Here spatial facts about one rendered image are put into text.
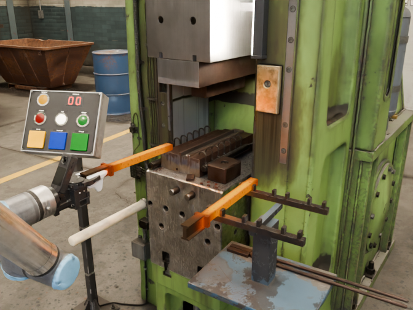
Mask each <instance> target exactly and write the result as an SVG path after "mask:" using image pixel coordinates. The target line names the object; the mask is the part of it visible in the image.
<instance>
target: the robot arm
mask: <svg viewBox="0 0 413 310"><path fill-rule="evenodd" d="M76 162H77V157H76V156H73V155H71V154H68V153H63V154H62V156H61V159H60V162H59V164H58V167H57V170H56V172H55V176H54V178H53V181H52V184H51V186H43V185H40V186H37V187H35V188H32V189H29V190H27V191H25V192H24V193H20V194H17V195H16V196H13V197H10V198H8V199H5V200H3V201H0V260H1V269H2V271H3V273H4V275H5V276H6V277H7V278H8V279H10V280H17V281H21V280H27V279H32V280H35V281H37V282H40V283H42V284H45V285H48V286H49V287H52V288H53V289H57V290H65V289H67V288H69V287H70V286H71V285H72V284H73V283H74V281H75V279H76V277H77V276H78V273H79V270H80V262H79V259H78V257H76V256H74V255H73V254H72V253H70V254H69V253H66V252H64V251H62V249H60V248H59V247H58V246H56V245H55V244H54V243H53V242H50V241H49V240H47V239H46V238H45V237H44V236H42V235H41V234H40V233H38V232H37V231H36V230H35V229H34V228H32V225H33V224H35V223H37V222H39V221H41V220H43V219H45V218H47V217H49V216H52V215H54V216H55V217H56V216H58V215H59V214H60V213H59V212H60V211H62V210H64V209H67V208H70V209H75V210H77V209H80V208H82V207H84V206H86V205H88V204H90V191H88V190H87V188H89V189H90V188H95V189H96V191H97V192H99V191H101V190H102V187H103V178H104V177H105V176H106V175H107V173H108V171H107V170H102V171H100V172H97V173H94V174H92V175H89V176H87V178H86V179H85V178H83V177H82V175H80V173H81V172H84V171H85V170H83V171H80V172H74V173H73V171H74V168H75V166H76ZM84 203H86V204H84ZM82 204H84V205H82ZM71 205H72V206H71ZM80 205H82V206H80Z"/></svg>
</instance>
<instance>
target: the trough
mask: <svg viewBox="0 0 413 310"><path fill-rule="evenodd" d="M237 132H239V131H238V130H232V131H230V132H227V133H225V134H223V135H221V136H219V137H216V138H214V139H212V140H210V141H207V142H205V143H202V144H201V145H198V146H196V147H193V148H191V149H188V150H187V151H184V152H182V153H181V156H182V157H186V158H187V156H186V155H188V154H190V153H193V152H194V151H197V150H199V149H201V148H204V147H206V146H208V145H210V144H212V143H215V142H217V141H219V140H222V139H223V138H226V137H228V136H230V135H232V134H235V133H237Z"/></svg>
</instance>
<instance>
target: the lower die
mask: <svg viewBox="0 0 413 310"><path fill-rule="evenodd" d="M232 130H238V131H239V132H237V133H235V134H232V135H230V136H228V137H226V138H223V139H222V140H219V141H217V142H215V143H212V144H210V145H208V146H206V147H204V148H201V149H199V150H197V151H194V152H193V153H190V154H188V155H187V158H186V157H182V156H181V153H182V152H184V151H187V150H188V149H191V148H193V147H196V146H198V145H201V144H202V143H205V142H207V141H210V140H212V139H214V138H216V137H219V136H221V135H223V134H225V133H227V132H230V131H232ZM232 130H229V129H223V130H219V129H217V130H214V131H212V132H209V133H207V134H204V135H202V136H200V137H197V138H195V139H193V140H190V141H187V142H185V143H183V144H180V145H178V146H175V147H173V150H171V151H168V152H166V153H163V154H161V167H163V168H166V169H170V170H174V171H177V172H181V173H185V174H195V177H199V178H200V177H202V176H204V175H206V174H207V173H208V171H207V172H203V171H202V170H201V168H202V166H203V165H204V164H205V155H204V153H200V155H199V152H200V151H204V152H205V150H206V149H207V148H211V147H212V146H213V145H218V143H219V142H224V140H229V138H230V137H235V136H236V135H237V134H239V135H241V136H242V146H243V145H244V144H250V143H252V142H253V133H247V132H244V130H240V129H232ZM236 140H237V148H239V147H240V143H241V138H240V137H239V136H236ZM230 142H231V150H232V151H233V150H234V149H235V140H234V139H233V138H231V139H230ZM225 146H226V154H227V153H228V152H229V150H230V143H229V142H228V141H225ZM218 147H219V156H220V157H221V156H223V153H224V145H223V144H219V146H218ZM252 149H253V146H252V145H251V146H250V148H249V149H248V150H246V151H244V152H243V153H241V154H239V155H237V156H235V157H233V158H234V159H235V158H237V157H239V156H241V155H242V154H245V153H247V152H248V151H250V150H252ZM212 150H213V160H215V159H217V156H218V149H217V147H215V146H214V147H213V149H212ZM205 153H206V162H207V163H209V162H210V161H211V151H210V150H209V149H208V150H207V151H206V152H205ZM176 168H178V170H176Z"/></svg>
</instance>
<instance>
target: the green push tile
mask: <svg viewBox="0 0 413 310"><path fill-rule="evenodd" d="M88 142H89V134H88V133H72V138H71V146H70V150H71V151H87V147H88Z"/></svg>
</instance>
